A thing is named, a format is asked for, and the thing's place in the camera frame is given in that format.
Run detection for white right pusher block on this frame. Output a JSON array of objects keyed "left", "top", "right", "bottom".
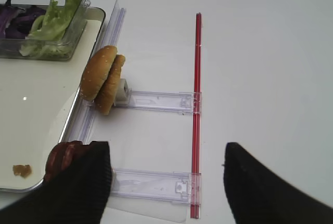
[{"left": 114, "top": 78, "right": 131, "bottom": 106}]

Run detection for clear crossbar rail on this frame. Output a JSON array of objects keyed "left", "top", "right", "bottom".
[
  {"left": 110, "top": 168, "right": 201, "bottom": 206},
  {"left": 114, "top": 90, "right": 201, "bottom": 115}
]

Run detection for clear right long rail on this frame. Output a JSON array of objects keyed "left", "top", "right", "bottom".
[{"left": 63, "top": 1, "right": 128, "bottom": 143}]

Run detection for brown meat patties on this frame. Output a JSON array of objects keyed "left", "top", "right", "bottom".
[{"left": 43, "top": 140, "right": 97, "bottom": 183}]

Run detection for green lettuce leaves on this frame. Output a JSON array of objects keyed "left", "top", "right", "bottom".
[{"left": 19, "top": 0, "right": 86, "bottom": 60}]

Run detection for small meat scrap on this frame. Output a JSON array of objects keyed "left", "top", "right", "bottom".
[{"left": 12, "top": 164, "right": 32, "bottom": 178}]

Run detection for sesame top bun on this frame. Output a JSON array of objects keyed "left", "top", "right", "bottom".
[{"left": 79, "top": 45, "right": 118, "bottom": 102}]

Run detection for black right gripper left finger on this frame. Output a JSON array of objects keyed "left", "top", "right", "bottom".
[{"left": 1, "top": 141, "right": 112, "bottom": 223}]

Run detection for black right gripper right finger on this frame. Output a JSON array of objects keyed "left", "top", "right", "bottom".
[{"left": 224, "top": 142, "right": 332, "bottom": 223}]

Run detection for clear right far crossbar rail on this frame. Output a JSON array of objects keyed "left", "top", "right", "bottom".
[{"left": 114, "top": 90, "right": 201, "bottom": 115}]

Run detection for clear plastic salad box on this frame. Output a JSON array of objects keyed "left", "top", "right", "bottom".
[{"left": 1, "top": 0, "right": 91, "bottom": 61}]

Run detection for purple cabbage leaves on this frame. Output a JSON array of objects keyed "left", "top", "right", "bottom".
[{"left": 1, "top": 0, "right": 46, "bottom": 39}]

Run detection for clear right near crossbar rail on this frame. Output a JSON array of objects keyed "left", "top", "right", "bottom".
[{"left": 110, "top": 168, "right": 201, "bottom": 206}]

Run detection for white metal tray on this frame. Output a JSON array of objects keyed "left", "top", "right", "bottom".
[{"left": 1, "top": 7, "right": 105, "bottom": 192}]

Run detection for right red plastic strip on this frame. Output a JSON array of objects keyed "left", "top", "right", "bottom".
[{"left": 189, "top": 12, "right": 203, "bottom": 219}]

